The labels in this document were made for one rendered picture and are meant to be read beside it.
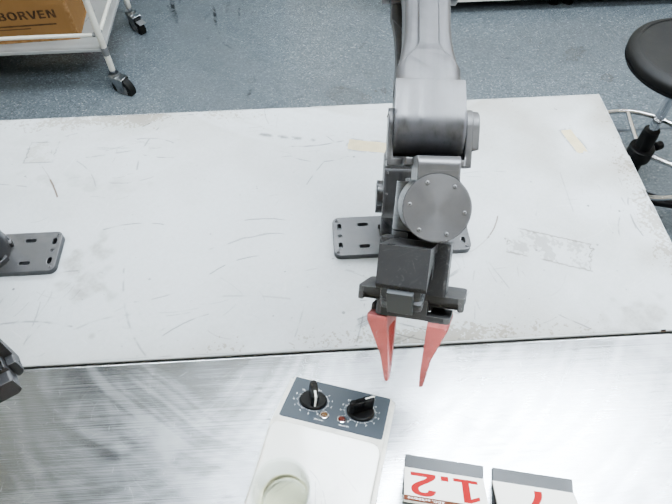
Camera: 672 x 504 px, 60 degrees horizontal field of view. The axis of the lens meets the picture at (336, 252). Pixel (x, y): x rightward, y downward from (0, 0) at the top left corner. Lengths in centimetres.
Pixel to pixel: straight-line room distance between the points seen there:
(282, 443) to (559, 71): 237
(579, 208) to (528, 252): 13
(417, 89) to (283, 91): 199
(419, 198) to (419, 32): 19
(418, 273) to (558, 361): 37
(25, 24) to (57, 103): 31
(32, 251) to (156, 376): 29
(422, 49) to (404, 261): 22
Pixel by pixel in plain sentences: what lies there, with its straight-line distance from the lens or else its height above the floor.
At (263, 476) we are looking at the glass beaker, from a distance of 58.
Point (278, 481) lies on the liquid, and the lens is 60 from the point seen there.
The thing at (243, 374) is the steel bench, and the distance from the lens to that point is 77.
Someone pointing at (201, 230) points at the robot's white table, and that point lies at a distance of 90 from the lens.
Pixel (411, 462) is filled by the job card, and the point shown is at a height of 90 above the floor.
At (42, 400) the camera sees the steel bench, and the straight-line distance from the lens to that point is 83.
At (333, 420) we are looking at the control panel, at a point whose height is 96.
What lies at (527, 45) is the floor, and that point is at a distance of 291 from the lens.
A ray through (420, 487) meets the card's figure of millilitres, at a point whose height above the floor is 93.
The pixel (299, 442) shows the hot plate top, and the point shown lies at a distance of 64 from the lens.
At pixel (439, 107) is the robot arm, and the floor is 123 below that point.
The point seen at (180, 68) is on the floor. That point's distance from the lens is 275.
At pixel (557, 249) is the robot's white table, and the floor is 90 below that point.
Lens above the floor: 160
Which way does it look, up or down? 54 degrees down
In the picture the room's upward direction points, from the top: 1 degrees counter-clockwise
